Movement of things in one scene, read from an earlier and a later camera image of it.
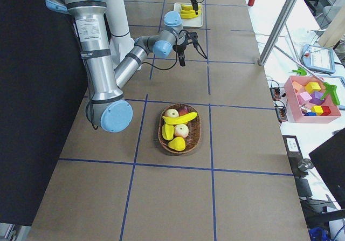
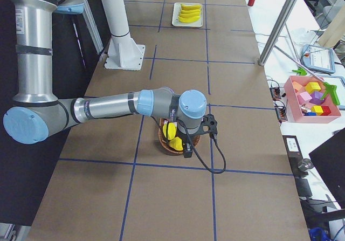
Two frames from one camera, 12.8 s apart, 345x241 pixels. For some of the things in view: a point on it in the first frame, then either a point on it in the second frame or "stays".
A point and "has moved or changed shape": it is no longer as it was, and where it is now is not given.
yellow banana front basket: [174, 120] has moved or changed shape
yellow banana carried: [189, 7] stays
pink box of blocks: [304, 94] stays
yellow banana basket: [189, 15] stays
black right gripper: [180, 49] → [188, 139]
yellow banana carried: [190, 12] stays
